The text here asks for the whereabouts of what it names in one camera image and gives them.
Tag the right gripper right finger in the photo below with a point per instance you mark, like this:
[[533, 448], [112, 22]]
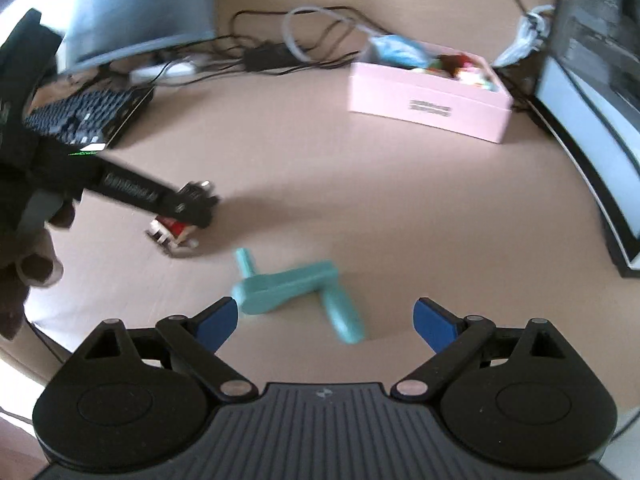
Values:
[[455, 341]]

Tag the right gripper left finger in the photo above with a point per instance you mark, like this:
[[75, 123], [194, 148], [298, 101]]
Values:
[[193, 342]]

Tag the teal toy handle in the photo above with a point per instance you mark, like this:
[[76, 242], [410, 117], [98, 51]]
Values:
[[259, 293]]

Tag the small brown red figurine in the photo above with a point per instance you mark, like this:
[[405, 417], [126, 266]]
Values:
[[173, 237]]

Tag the pink storage box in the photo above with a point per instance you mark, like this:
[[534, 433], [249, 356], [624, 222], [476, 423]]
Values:
[[428, 98]]

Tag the pink teal toy figure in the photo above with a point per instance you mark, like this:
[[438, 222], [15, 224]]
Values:
[[474, 76]]

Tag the blue tissue pack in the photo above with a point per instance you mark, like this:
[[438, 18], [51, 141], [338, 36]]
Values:
[[399, 51]]

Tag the dark gloved left hand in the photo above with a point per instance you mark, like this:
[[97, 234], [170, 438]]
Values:
[[28, 259]]

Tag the black keyboard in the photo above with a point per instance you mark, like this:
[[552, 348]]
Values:
[[91, 121]]

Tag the white power strip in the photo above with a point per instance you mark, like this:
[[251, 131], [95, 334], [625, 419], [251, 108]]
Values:
[[149, 74]]

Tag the dark computer monitor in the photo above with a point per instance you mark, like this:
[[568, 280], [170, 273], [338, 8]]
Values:
[[100, 32]]

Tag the black power adapter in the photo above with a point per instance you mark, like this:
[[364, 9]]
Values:
[[268, 56]]

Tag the brown red round toy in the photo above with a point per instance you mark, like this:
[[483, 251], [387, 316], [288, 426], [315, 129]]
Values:
[[452, 63]]

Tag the computer tower case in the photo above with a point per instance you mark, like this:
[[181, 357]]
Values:
[[587, 95]]

